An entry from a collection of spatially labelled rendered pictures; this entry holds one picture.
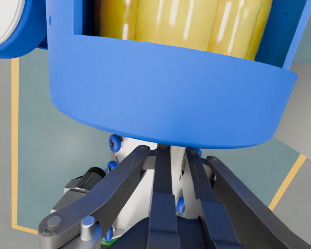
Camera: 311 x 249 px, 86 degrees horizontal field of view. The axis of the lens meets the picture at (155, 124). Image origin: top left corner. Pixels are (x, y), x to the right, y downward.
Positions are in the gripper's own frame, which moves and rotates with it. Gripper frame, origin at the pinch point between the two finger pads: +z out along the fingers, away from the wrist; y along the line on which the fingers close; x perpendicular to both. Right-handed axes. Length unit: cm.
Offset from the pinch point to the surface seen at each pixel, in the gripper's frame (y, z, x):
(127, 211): -7.3, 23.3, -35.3
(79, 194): -31, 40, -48
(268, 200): 111, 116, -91
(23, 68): -117, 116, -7
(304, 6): 11.1, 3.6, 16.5
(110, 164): -12.7, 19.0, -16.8
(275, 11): 11.2, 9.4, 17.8
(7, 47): -32.4, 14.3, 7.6
